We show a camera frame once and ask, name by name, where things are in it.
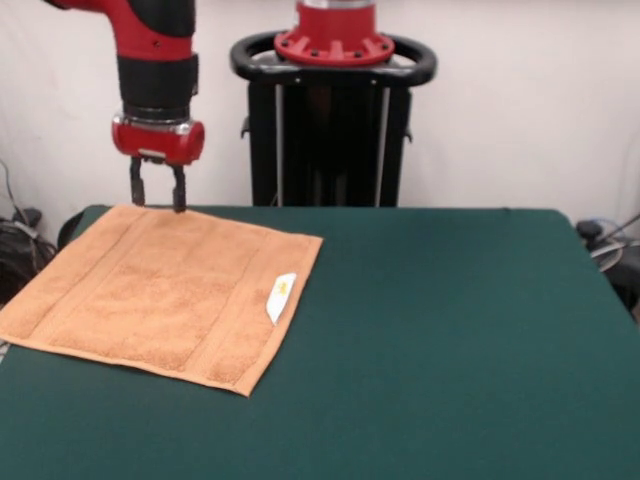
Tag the orange terry towel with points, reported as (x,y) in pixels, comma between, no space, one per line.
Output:
(160,295)

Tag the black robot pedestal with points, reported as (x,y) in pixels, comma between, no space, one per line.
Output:
(330,140)

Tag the dark green tablecloth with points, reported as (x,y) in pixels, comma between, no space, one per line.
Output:
(450,350)

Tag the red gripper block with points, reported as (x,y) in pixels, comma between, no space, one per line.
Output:
(157,142)

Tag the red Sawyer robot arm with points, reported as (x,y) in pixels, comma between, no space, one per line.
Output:
(150,55)

